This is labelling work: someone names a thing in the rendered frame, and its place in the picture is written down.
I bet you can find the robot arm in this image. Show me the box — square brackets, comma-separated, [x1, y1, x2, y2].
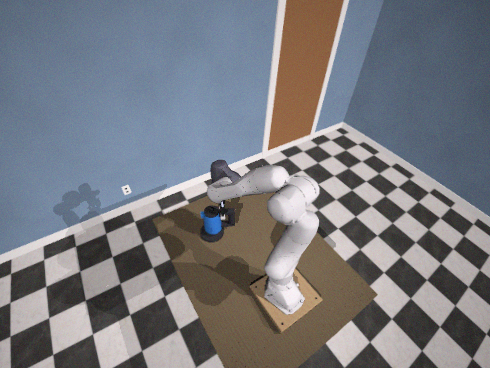
[207, 160, 319, 315]

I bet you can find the black round disk with center stud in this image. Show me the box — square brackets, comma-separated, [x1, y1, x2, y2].
[200, 225, 224, 242]

